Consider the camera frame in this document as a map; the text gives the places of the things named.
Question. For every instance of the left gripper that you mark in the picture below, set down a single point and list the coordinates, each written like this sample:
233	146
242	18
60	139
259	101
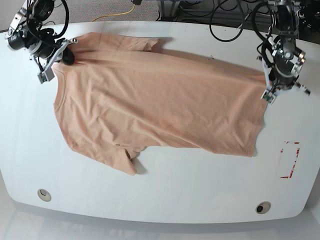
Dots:
282	69

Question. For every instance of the right table grommet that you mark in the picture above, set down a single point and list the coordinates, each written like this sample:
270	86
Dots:
263	207

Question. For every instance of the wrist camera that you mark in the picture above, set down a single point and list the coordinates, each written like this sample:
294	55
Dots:
45	76
268	96

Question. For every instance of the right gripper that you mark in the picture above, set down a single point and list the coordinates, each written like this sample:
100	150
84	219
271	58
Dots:
45	50

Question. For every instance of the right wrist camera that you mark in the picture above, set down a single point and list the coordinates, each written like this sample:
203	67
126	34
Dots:
45	76

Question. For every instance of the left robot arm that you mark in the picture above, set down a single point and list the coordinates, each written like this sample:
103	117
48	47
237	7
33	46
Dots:
284	25

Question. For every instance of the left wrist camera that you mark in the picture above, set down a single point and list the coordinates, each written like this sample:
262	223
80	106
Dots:
268	96

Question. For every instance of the left table grommet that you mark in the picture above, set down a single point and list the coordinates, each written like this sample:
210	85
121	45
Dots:
44	195

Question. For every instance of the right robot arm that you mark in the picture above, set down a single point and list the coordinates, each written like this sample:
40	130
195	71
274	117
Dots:
33	13

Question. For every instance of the red tape rectangle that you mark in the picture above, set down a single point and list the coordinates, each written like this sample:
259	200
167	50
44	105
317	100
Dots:
287	160

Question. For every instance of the table grommet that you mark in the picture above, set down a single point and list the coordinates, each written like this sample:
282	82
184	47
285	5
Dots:
263	207
44	195

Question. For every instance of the peach t-shirt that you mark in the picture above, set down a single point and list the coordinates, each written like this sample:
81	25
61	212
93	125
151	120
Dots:
121	96

